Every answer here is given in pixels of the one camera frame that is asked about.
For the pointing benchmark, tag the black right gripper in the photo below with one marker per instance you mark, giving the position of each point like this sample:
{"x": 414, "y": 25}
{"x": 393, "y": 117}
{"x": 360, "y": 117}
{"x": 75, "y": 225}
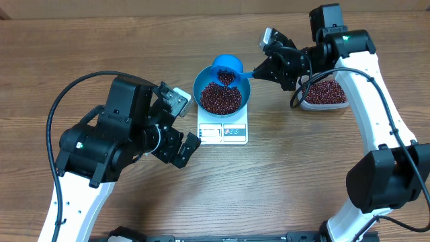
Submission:
{"x": 279, "y": 67}

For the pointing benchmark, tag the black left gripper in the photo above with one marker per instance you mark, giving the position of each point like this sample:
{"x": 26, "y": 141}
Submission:
{"x": 168, "y": 154}

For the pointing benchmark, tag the blue plastic measuring scoop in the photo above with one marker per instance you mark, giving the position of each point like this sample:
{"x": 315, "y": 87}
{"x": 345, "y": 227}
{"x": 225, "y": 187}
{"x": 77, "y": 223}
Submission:
{"x": 232, "y": 65}

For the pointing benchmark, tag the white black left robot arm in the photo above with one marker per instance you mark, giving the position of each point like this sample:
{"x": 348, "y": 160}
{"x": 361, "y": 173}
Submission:
{"x": 136, "y": 120}

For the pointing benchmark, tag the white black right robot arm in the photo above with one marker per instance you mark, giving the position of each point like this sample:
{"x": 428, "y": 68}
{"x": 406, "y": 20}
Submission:
{"x": 395, "y": 166}

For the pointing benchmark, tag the white digital kitchen scale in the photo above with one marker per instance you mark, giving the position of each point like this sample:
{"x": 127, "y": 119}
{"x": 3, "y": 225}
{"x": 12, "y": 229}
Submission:
{"x": 231, "y": 129}

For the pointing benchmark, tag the blue metal bowl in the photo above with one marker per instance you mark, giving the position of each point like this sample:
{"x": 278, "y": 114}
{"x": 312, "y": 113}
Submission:
{"x": 203, "y": 79}

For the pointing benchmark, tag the red beans in bowl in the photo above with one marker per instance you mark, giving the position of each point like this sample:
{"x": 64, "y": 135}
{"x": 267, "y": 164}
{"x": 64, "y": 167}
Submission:
{"x": 220, "y": 99}

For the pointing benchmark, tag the red beans in container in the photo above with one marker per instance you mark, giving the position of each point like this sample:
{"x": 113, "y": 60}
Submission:
{"x": 326, "y": 92}

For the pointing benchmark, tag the clear plastic bean container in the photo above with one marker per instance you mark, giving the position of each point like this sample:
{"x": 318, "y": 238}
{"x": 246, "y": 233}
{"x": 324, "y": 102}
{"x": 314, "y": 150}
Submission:
{"x": 316, "y": 107}

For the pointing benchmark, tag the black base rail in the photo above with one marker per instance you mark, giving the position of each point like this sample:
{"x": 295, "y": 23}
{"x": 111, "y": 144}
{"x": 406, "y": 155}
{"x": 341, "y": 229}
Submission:
{"x": 128, "y": 235}

